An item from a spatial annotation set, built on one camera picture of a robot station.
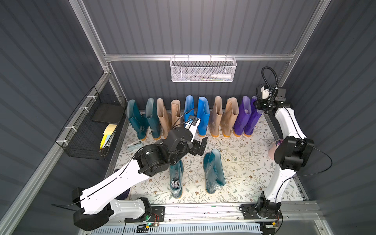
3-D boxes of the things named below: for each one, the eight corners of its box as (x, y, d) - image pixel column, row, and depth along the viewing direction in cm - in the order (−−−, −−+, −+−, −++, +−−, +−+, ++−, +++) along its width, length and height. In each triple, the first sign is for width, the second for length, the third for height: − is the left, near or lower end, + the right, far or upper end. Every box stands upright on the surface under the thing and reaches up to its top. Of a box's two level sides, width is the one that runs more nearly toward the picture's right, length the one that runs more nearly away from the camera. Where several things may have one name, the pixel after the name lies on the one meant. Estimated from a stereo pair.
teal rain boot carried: (144, 147, 101) (132, 122, 80) (133, 129, 111) (120, 104, 90) (155, 140, 104) (146, 115, 84) (143, 124, 114) (132, 98, 93)
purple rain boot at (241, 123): (230, 139, 105) (239, 114, 84) (234, 121, 116) (243, 95, 95) (239, 141, 104) (251, 117, 83) (242, 123, 114) (254, 97, 94)
